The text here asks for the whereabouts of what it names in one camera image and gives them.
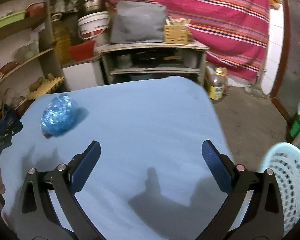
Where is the light blue plastic basket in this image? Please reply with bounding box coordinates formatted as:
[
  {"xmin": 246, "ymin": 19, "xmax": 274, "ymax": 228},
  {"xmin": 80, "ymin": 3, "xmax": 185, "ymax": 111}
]
[{"xmin": 259, "ymin": 142, "xmax": 300, "ymax": 234}]

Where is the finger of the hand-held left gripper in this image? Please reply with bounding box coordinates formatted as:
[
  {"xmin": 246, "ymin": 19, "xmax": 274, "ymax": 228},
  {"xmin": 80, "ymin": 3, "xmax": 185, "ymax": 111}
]
[
  {"xmin": 0, "ymin": 139, "xmax": 13, "ymax": 155},
  {"xmin": 0, "ymin": 121, "xmax": 23, "ymax": 143}
]

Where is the white plastic bucket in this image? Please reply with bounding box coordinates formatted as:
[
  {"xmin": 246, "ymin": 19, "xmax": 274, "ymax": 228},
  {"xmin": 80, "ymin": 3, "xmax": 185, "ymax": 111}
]
[{"xmin": 77, "ymin": 11, "xmax": 110, "ymax": 40}]

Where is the red brown bundle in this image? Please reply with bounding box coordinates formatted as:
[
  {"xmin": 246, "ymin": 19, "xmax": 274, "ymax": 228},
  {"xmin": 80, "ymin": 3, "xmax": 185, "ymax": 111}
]
[{"xmin": 0, "ymin": 61, "xmax": 19, "ymax": 83}]

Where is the small grey cabinet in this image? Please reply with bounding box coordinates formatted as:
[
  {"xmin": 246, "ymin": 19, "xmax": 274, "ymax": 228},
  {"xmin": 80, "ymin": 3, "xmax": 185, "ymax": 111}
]
[{"xmin": 96, "ymin": 41, "xmax": 210, "ymax": 87}]

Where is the yellow label plastic bottle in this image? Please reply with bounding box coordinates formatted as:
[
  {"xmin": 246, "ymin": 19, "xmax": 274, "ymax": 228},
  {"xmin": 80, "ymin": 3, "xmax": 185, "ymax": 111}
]
[{"xmin": 207, "ymin": 67, "xmax": 228, "ymax": 101}]

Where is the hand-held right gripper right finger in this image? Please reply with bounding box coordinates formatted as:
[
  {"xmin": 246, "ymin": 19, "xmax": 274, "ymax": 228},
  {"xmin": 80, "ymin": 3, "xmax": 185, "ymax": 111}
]
[{"xmin": 201, "ymin": 140, "xmax": 284, "ymax": 240}]

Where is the red striped curtain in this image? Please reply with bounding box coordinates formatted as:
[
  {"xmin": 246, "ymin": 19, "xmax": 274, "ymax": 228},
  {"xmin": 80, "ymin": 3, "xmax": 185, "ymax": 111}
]
[{"xmin": 101, "ymin": 0, "xmax": 270, "ymax": 82}]

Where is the grey cloth cover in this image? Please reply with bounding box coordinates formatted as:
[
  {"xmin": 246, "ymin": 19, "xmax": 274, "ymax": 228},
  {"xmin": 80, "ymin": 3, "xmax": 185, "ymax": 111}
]
[{"xmin": 109, "ymin": 1, "xmax": 167, "ymax": 44}]

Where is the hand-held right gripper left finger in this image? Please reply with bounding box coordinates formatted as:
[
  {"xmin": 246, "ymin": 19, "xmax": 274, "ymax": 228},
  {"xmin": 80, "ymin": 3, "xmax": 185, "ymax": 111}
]
[{"xmin": 16, "ymin": 141, "xmax": 102, "ymax": 240}]

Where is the white cabinet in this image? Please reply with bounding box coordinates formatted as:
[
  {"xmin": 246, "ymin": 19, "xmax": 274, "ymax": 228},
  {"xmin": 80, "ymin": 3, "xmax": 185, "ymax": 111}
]
[{"xmin": 62, "ymin": 55, "xmax": 103, "ymax": 92}]

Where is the yellow oil bottle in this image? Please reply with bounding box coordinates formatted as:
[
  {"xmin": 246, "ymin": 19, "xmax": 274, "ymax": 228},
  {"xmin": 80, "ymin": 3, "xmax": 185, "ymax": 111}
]
[{"xmin": 54, "ymin": 21, "xmax": 72, "ymax": 64}]

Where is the red plastic container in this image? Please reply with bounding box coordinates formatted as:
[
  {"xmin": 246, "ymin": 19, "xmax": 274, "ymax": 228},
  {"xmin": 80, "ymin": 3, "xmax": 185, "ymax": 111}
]
[{"xmin": 26, "ymin": 2, "xmax": 47, "ymax": 17}]

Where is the blue plastic crate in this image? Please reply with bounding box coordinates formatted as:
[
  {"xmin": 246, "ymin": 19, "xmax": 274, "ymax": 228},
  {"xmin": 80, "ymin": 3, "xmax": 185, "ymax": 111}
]
[{"xmin": 0, "ymin": 105, "xmax": 19, "ymax": 133}]

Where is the green plastic tray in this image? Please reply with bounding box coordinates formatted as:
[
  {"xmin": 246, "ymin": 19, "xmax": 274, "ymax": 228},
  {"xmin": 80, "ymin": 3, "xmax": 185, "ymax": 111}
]
[{"xmin": 0, "ymin": 11, "xmax": 27, "ymax": 33}]

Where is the red plastic bowl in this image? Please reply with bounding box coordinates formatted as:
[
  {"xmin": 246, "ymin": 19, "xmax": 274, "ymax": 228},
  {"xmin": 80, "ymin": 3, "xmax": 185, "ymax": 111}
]
[{"xmin": 69, "ymin": 41, "xmax": 95, "ymax": 61}]

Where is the clear plastic container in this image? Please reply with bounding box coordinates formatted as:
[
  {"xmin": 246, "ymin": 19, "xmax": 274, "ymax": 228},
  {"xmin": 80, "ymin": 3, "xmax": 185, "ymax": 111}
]
[{"xmin": 16, "ymin": 41, "xmax": 39, "ymax": 62}]

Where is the blue tablecloth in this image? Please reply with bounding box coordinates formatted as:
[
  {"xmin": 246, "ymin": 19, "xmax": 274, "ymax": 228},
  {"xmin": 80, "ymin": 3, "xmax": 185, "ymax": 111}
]
[{"xmin": 1, "ymin": 76, "xmax": 232, "ymax": 240}]

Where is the brown door frame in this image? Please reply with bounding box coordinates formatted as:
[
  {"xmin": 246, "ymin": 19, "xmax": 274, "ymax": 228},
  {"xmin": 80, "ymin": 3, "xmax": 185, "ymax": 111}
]
[{"xmin": 269, "ymin": 0, "xmax": 294, "ymax": 128}]

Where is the yellow utensil holder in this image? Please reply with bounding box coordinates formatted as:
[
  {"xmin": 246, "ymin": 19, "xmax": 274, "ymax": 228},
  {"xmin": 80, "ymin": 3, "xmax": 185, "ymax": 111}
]
[{"xmin": 164, "ymin": 16, "xmax": 192, "ymax": 44}]

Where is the metal cooking pot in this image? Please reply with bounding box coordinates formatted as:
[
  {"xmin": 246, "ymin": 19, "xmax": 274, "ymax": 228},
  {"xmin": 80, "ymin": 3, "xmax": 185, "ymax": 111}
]
[{"xmin": 81, "ymin": 0, "xmax": 103, "ymax": 14}]

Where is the yellow egg carton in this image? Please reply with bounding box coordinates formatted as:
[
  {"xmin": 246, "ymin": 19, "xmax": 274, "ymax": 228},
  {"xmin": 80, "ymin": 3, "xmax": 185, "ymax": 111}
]
[{"xmin": 26, "ymin": 77, "xmax": 65, "ymax": 100}]

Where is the wooden shelf unit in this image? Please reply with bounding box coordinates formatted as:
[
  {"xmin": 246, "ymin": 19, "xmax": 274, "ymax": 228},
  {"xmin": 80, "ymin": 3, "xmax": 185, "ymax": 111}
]
[{"xmin": 0, "ymin": 0, "xmax": 68, "ymax": 110}]

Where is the black pan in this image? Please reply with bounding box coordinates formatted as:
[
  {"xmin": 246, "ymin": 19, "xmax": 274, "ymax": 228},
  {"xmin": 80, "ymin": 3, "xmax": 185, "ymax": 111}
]
[{"xmin": 132, "ymin": 52, "xmax": 159, "ymax": 68}]

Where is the blue plastic bag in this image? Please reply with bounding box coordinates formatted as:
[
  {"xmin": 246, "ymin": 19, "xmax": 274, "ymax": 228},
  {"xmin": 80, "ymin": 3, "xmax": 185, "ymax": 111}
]
[{"xmin": 40, "ymin": 94, "xmax": 79, "ymax": 138}]

